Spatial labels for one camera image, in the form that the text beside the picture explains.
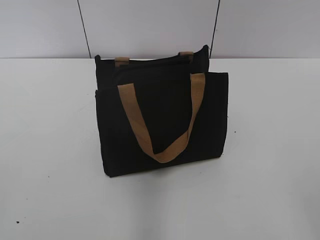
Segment black tote bag tan handles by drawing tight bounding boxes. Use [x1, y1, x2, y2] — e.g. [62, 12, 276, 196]
[94, 45, 229, 177]

